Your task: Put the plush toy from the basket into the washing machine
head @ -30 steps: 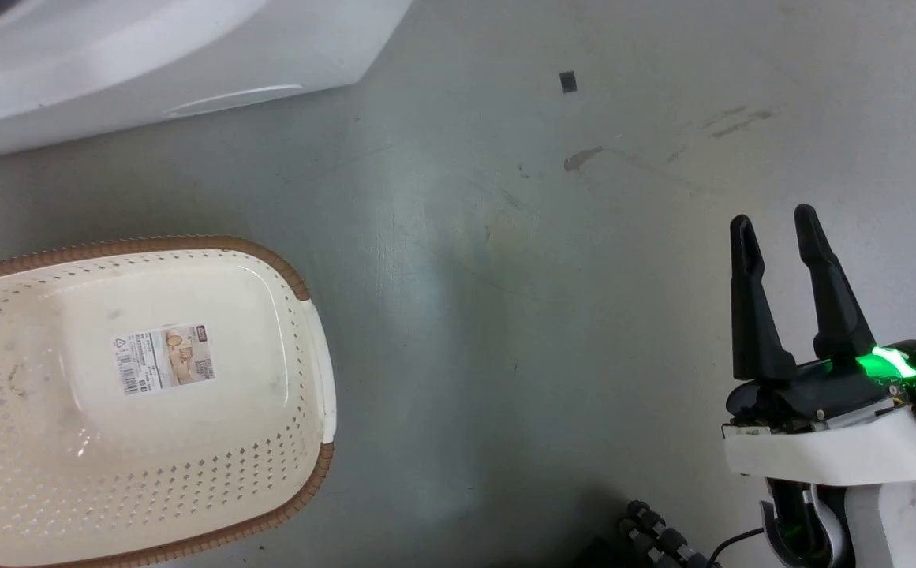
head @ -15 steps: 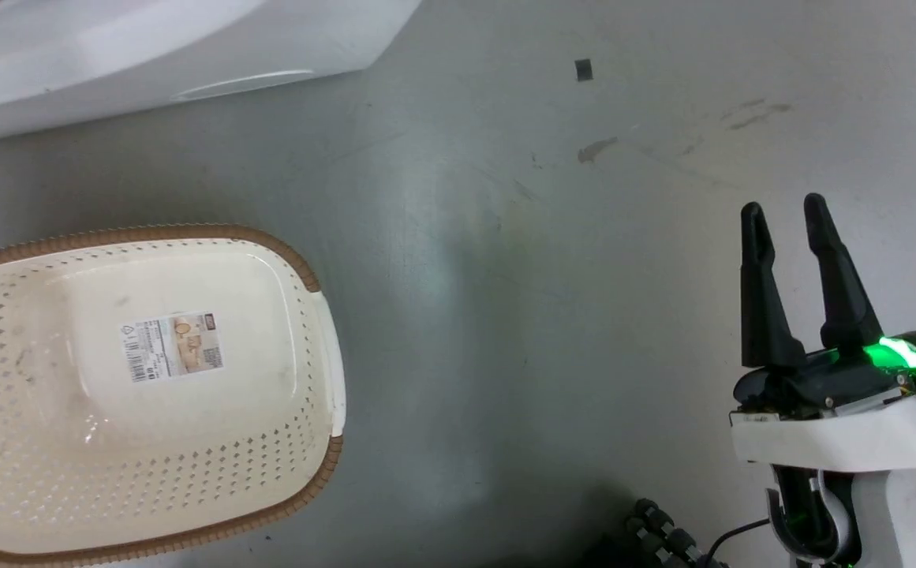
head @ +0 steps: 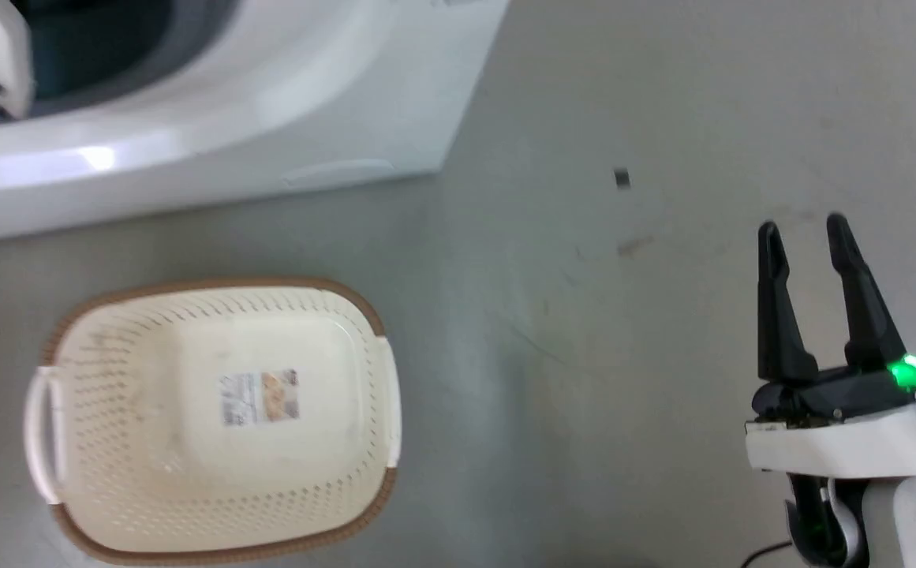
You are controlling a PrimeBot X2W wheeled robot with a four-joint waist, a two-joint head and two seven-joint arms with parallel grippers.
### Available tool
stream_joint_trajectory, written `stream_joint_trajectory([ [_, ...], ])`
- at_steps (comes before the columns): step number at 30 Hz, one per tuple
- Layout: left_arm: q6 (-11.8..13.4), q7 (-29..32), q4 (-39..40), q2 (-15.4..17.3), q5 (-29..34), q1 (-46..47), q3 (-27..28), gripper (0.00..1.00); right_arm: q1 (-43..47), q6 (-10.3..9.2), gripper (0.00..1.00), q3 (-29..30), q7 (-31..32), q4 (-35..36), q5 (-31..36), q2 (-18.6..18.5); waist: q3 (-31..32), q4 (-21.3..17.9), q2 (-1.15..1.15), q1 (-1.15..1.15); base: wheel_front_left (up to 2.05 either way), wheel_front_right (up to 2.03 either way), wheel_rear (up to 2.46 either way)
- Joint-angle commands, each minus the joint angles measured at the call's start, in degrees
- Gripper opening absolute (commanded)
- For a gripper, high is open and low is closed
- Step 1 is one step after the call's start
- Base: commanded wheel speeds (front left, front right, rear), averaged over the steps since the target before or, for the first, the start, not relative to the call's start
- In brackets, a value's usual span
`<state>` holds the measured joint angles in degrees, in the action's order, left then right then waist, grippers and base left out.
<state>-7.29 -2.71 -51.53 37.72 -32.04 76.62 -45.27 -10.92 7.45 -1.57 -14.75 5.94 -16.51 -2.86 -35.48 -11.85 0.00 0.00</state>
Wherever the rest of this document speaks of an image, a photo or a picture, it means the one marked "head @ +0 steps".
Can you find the white washing machine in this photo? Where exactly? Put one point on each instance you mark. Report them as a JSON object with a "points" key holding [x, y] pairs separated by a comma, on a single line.
{"points": [[284, 87]]}

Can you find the printed label sticker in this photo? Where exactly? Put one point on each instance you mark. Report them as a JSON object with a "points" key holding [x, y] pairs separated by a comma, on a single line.
{"points": [[260, 397]]}

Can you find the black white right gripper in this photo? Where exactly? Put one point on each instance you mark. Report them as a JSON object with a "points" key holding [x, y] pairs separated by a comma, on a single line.
{"points": [[852, 442]]}

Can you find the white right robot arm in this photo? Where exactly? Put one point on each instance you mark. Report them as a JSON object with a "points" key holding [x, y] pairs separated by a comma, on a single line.
{"points": [[899, 521]]}

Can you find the cream basket with brown rim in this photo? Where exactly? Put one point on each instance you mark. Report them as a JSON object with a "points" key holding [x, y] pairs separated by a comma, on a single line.
{"points": [[150, 442]]}

